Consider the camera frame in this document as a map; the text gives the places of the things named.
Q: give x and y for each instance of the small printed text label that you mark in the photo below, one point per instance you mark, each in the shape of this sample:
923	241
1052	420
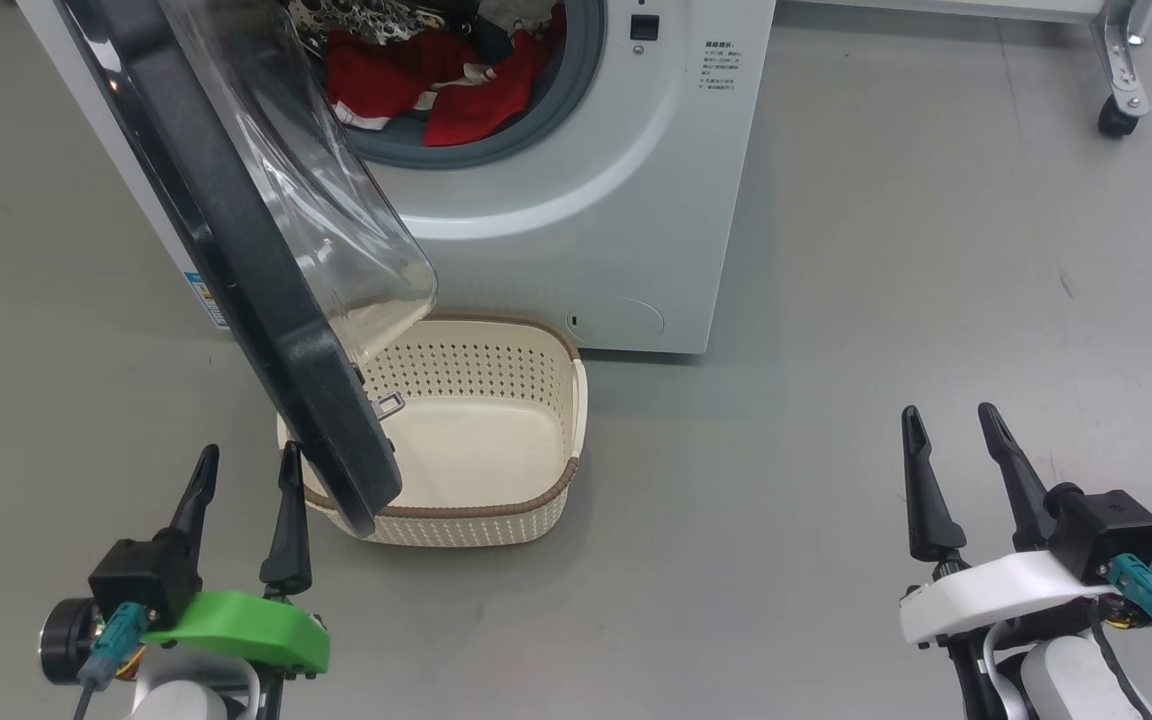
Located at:
719	66

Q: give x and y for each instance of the white panel on frame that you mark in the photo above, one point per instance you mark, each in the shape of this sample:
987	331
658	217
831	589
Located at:
936	8

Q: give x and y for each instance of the red garment with white stripes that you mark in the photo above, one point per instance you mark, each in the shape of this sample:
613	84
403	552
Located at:
481	105

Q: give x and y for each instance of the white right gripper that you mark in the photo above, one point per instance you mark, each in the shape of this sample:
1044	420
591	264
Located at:
986	595

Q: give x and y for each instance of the round white filter cover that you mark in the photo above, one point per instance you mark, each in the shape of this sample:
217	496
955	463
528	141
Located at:
621	325

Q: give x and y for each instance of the plain red garment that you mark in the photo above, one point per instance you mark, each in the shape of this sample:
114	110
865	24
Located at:
366	80

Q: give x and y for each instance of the grey metal frame leg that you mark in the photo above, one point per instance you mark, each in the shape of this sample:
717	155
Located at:
1126	60

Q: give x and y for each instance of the white front-load washing machine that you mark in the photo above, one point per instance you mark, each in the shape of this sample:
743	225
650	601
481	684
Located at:
636	200

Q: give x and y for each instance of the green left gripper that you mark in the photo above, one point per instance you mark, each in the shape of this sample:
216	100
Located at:
246	625

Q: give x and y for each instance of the blue energy label sticker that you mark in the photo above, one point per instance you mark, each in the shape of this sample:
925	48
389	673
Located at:
206	300

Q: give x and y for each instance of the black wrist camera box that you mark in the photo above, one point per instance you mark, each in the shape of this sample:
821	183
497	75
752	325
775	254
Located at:
146	580
1106	530

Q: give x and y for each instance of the cream perforated laundry basket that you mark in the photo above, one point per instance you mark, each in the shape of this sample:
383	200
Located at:
476	450

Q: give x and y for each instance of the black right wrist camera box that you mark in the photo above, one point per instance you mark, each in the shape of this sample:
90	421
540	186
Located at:
1106	530

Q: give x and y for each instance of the black round glass washer door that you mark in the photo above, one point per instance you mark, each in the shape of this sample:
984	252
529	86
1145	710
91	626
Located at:
276	330

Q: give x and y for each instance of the black caster wheel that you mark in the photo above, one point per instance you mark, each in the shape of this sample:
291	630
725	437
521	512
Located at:
1118	118

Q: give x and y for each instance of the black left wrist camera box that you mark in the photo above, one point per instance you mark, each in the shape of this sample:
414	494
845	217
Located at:
146	580

